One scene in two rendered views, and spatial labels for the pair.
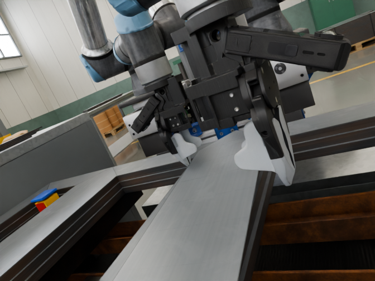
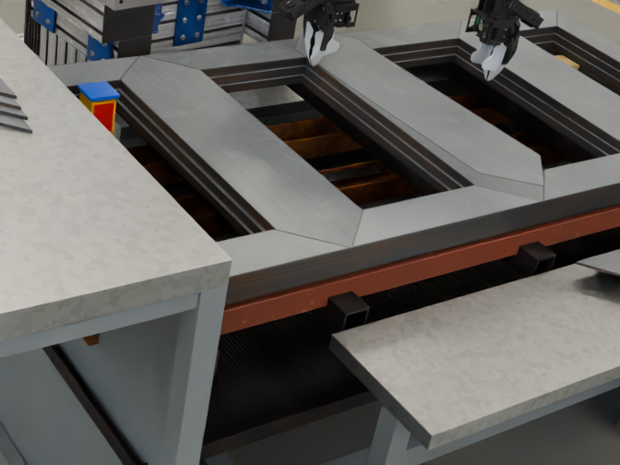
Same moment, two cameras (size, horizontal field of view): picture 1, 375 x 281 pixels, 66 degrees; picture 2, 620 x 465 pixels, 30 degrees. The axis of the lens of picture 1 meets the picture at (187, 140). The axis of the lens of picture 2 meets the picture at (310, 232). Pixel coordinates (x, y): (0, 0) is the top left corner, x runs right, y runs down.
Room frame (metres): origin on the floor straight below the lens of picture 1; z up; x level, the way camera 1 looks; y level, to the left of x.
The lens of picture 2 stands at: (-0.18, 2.16, 1.87)
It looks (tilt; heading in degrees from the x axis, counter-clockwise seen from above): 32 degrees down; 290
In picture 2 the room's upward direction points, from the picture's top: 11 degrees clockwise
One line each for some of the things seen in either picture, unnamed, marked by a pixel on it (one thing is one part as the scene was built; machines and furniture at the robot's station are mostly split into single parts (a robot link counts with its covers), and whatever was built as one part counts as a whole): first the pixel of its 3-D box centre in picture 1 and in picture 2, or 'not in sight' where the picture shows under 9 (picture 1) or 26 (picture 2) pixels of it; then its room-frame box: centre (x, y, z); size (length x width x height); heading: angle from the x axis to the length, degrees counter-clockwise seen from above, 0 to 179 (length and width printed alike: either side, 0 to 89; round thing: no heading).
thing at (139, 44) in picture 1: (139, 37); not in sight; (0.66, 0.01, 1.17); 0.09 x 0.08 x 0.11; 18
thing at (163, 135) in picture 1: (169, 135); (324, 29); (0.65, 0.03, 0.96); 0.05 x 0.02 x 0.09; 150
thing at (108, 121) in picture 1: (110, 119); not in sight; (8.51, 1.80, 0.38); 1.20 x 0.80 x 0.77; 153
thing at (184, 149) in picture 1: (186, 150); (327, 47); (0.64, 0.01, 0.91); 0.06 x 0.03 x 0.09; 60
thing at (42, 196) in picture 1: (44, 197); (98, 94); (0.89, 0.49, 0.88); 0.06 x 0.06 x 0.02; 60
